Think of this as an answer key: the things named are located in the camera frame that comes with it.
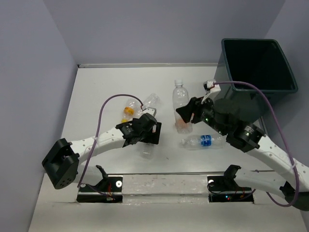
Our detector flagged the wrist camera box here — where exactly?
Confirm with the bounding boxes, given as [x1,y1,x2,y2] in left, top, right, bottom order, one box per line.
[203,79,221,94]
[141,107,157,117]

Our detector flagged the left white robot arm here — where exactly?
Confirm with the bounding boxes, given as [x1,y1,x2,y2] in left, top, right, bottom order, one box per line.
[42,113,162,189]

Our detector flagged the clear bottle orange label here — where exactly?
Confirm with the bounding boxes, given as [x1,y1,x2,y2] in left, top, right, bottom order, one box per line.
[121,98,142,123]

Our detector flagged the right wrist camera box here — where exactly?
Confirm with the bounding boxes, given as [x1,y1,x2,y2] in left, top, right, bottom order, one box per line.
[203,79,221,94]

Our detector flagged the red blue label water bottle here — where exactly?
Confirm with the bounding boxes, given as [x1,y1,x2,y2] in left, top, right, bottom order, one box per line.
[140,144,156,160]

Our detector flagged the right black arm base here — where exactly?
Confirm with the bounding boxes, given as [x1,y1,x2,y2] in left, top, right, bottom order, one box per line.
[207,165,254,203]

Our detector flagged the dark green plastic bin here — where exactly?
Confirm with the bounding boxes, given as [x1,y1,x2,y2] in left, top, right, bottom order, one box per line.
[214,38,298,122]

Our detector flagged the clear ribbed plastic bottle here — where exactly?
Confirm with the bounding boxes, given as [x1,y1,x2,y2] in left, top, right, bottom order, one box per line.
[172,79,193,134]

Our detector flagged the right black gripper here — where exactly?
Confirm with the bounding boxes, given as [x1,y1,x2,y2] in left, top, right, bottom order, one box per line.
[176,93,227,136]

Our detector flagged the clear crumpled long bottle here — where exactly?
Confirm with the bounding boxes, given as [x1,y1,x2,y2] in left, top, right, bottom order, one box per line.
[137,93,163,113]

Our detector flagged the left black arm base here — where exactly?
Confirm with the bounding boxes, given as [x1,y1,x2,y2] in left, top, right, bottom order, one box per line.
[76,165,123,203]

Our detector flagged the orange drink bottle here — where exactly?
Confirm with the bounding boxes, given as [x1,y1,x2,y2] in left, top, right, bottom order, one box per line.
[175,118,192,130]

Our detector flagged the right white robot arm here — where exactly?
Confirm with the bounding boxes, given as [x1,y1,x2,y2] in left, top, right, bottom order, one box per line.
[176,97,309,211]

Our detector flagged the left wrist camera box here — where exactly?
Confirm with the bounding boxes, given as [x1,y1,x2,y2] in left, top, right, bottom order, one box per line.
[141,107,157,117]

